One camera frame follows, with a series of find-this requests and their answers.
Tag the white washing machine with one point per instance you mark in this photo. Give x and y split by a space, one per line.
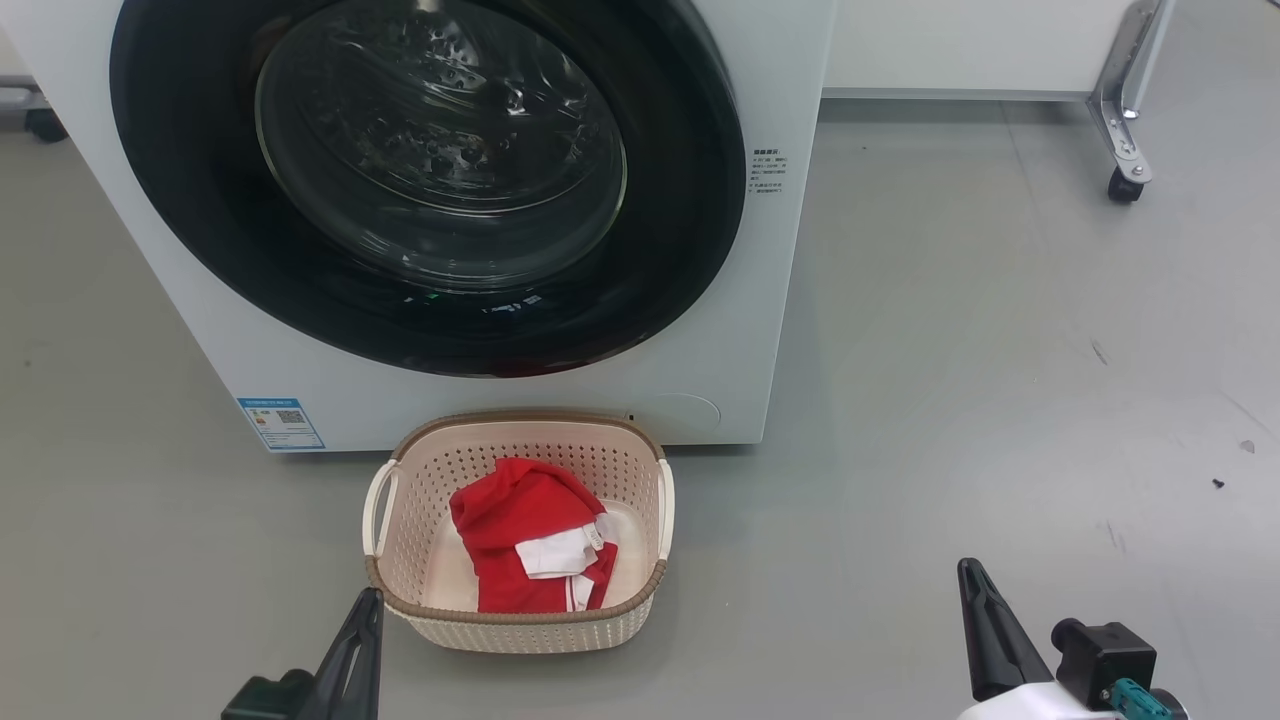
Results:
150 250

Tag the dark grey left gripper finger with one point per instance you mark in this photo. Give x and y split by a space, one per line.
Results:
338 680
370 680

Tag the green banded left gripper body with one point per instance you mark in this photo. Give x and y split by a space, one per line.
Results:
270 700

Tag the cream perforated laundry basket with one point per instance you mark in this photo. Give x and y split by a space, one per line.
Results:
430 480

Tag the red and white garment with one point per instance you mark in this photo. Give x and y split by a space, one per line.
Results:
520 520

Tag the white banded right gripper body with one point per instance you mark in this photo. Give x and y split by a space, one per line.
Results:
1030 705

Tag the grey metal stand leg caster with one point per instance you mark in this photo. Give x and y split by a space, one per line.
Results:
1125 120
40 115

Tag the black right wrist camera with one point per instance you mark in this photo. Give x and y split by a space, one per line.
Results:
1105 660

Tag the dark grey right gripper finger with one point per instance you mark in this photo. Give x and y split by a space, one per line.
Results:
982 650
1020 665

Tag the blue energy label sticker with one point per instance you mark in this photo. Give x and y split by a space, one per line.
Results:
282 424

